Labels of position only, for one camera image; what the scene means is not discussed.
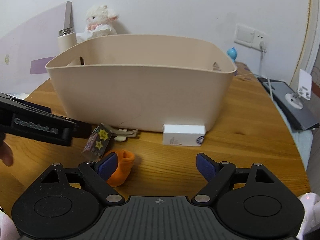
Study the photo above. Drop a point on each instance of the beige hair clip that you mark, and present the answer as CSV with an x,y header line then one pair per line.
x,y
121,135

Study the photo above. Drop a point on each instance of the cream thermos bottle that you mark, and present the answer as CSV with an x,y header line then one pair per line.
x,y
66,39

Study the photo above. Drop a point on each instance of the orange sock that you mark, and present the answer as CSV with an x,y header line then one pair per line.
x,y
125,163

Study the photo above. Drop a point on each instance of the purple star patterned mat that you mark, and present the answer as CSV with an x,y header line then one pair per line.
x,y
243,72

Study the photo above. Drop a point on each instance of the beige plastic storage basket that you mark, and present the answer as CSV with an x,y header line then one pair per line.
x,y
142,81

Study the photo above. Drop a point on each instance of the lilac headboard panel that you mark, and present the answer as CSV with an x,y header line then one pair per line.
x,y
27,49

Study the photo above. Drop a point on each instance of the dark grey laptop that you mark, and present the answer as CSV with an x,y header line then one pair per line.
x,y
298,115

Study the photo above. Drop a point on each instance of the person's left hand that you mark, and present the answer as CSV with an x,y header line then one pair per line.
x,y
6,154

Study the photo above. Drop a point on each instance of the white plush lamb toy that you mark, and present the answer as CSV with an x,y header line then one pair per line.
x,y
99,20

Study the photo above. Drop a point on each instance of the white wall switch socket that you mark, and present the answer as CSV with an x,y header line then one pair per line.
x,y
251,38

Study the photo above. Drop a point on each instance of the black star sticker packet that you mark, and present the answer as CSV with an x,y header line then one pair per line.
x,y
97,143

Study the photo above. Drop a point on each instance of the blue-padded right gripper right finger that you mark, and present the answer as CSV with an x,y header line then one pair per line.
x,y
221,178

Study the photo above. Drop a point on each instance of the blue cartoon figurine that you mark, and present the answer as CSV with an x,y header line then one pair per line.
x,y
232,53

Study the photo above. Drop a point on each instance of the white phone stand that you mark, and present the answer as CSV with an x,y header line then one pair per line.
x,y
303,90

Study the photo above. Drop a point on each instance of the white small box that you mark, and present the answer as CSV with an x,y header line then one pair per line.
x,y
183,135

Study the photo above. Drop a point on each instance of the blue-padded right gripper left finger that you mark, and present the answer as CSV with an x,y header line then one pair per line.
x,y
93,176

